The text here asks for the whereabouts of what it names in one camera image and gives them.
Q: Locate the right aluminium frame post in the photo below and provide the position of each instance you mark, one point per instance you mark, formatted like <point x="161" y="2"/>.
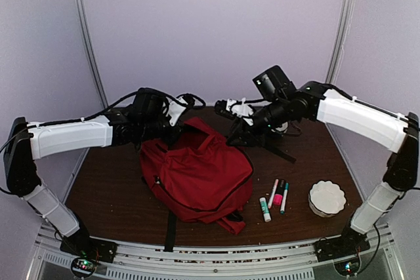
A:
<point x="344" y="22"/>

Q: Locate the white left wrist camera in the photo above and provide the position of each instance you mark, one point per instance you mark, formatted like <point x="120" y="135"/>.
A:
<point x="179" y="106"/>

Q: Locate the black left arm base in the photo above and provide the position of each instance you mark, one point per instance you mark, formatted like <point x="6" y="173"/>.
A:
<point x="90" y="248"/>

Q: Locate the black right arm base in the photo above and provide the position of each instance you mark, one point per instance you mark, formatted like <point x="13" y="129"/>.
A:
<point x="347" y="244"/>

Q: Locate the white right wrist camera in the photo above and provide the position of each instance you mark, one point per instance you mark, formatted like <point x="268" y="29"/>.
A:
<point x="232" y="108"/>

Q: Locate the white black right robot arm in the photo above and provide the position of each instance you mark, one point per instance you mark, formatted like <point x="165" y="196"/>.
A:
<point x="328" y="104"/>

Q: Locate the white green glue stick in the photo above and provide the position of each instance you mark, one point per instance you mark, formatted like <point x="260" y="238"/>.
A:
<point x="265" y="210"/>

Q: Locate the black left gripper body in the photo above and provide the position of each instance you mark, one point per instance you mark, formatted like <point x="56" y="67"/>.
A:
<point x="170" y="138"/>

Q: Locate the white scalloped dish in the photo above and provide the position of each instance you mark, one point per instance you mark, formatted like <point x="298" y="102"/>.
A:
<point x="326" y="199"/>

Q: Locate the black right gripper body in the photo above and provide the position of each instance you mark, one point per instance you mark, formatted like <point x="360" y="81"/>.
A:
<point x="244" y="128"/>

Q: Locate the aluminium frame post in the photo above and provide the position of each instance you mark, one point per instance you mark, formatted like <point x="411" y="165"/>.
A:
<point x="89" y="51"/>
<point x="344" y="22"/>

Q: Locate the left aluminium frame post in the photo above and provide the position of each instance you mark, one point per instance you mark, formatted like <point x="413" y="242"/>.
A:
<point x="89" y="51"/>

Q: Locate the red backpack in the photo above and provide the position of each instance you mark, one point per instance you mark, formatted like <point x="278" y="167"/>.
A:
<point x="198" y="177"/>

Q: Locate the white dark-rimmed bowl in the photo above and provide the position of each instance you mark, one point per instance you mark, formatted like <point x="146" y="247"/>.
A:
<point x="282" y="129"/>

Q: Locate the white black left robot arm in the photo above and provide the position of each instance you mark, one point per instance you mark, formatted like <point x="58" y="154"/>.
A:
<point x="153" y="114"/>

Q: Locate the white pink marker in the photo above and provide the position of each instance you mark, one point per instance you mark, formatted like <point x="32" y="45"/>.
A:
<point x="273" y="192"/>

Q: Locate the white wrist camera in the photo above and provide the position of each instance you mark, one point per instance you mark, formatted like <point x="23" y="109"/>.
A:
<point x="179" y="106"/>
<point x="232" y="108"/>

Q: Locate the black pink highlighter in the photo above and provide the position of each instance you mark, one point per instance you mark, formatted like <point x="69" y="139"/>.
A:
<point x="279" y="193"/>

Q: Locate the aluminium front rail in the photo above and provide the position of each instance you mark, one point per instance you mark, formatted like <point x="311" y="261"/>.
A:
<point x="292" y="260"/>

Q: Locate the white teal marker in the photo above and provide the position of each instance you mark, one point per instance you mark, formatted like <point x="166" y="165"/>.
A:
<point x="283" y="204"/>

